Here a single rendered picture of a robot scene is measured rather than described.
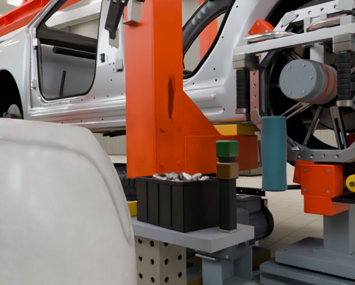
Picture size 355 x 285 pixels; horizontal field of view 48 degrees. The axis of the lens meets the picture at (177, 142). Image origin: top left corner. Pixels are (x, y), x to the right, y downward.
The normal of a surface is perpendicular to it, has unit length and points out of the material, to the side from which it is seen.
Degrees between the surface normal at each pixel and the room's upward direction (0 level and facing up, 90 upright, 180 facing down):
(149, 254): 90
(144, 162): 90
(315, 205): 90
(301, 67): 90
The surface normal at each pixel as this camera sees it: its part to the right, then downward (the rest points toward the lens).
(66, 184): 0.62, -0.33
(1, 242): 0.15, -0.06
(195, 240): -0.69, 0.01
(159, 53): 0.73, 0.00
